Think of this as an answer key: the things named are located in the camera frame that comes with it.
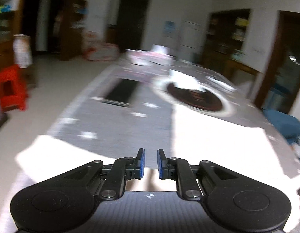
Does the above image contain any cream white sweater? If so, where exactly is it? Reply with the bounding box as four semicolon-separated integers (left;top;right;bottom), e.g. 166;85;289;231
15;107;300;231

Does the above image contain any grey star patterned table mat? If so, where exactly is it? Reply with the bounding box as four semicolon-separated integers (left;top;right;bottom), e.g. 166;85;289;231
46;60;300;170

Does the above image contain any black smartphone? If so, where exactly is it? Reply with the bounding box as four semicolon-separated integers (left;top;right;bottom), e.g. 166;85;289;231
103;78;140;107

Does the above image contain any round black induction cooktop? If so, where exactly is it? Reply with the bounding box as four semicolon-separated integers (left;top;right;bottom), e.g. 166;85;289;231
151;76;236;117

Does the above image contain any white paper tissue sheet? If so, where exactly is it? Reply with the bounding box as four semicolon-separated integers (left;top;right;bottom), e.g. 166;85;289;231
169;70;206;93

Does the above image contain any small pink white tissue pack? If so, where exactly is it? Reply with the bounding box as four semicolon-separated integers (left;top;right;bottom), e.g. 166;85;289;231
126;49;152;66

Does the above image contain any pink white tissue box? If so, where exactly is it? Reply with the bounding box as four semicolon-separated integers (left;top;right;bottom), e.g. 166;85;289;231
149;45;174;66

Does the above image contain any pink dotted play tent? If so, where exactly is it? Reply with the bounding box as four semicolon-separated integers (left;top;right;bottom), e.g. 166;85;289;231
81;30;120;62

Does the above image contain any water dispenser with blue bottle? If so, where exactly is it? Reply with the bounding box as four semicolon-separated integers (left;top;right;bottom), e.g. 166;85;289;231
163;21;176;53

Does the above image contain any dark wooden display cabinet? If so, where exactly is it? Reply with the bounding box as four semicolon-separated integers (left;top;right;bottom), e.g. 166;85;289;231
199;9;251;74

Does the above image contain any blue sofa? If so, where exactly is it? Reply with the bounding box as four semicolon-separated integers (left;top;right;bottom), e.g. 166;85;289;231
263;110;300;161

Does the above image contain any white refrigerator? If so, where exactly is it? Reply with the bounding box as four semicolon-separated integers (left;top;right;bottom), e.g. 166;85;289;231
178;21;202;63

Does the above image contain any red plastic stool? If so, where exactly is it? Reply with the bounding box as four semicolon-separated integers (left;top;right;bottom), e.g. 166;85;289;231
0;65;27;111

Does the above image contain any paper bag on floor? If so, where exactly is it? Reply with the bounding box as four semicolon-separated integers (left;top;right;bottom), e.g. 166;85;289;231
13;34;33;68

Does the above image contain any dark shelf cabinet left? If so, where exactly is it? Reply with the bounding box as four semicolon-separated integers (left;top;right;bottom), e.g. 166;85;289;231
47;0;87;61

